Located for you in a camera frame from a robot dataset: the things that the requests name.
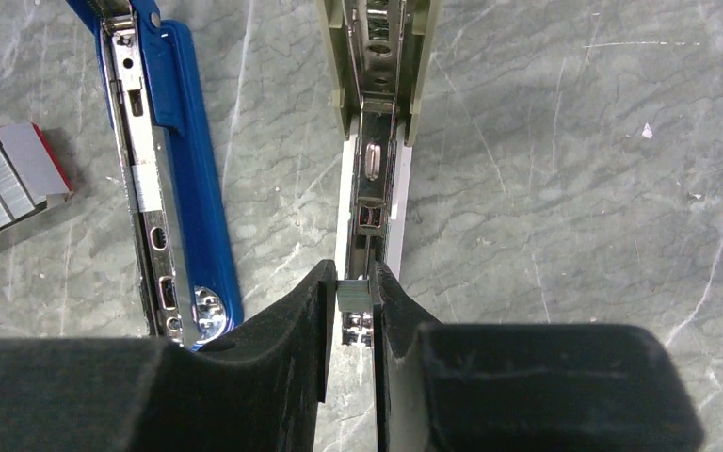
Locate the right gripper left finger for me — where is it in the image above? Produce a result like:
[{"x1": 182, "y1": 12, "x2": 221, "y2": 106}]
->
[{"x1": 0, "y1": 260, "x2": 337, "y2": 451}]

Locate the blue stapler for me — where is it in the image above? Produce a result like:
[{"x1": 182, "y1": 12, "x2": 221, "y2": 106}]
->
[{"x1": 71, "y1": 1, "x2": 244, "y2": 351}]

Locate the cardboard staple tray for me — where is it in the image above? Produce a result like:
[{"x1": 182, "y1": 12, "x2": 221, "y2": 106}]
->
[{"x1": 0, "y1": 122, "x2": 72, "y2": 233}]

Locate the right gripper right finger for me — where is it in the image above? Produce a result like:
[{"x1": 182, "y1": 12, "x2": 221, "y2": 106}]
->
[{"x1": 372, "y1": 264, "x2": 705, "y2": 451}]

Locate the silver staple strip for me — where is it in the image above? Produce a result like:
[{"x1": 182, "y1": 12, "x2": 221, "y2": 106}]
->
[{"x1": 336, "y1": 280, "x2": 373, "y2": 313}]

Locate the beige stapler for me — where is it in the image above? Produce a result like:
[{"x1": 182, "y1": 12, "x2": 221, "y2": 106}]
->
[{"x1": 316, "y1": 0, "x2": 442, "y2": 347}]

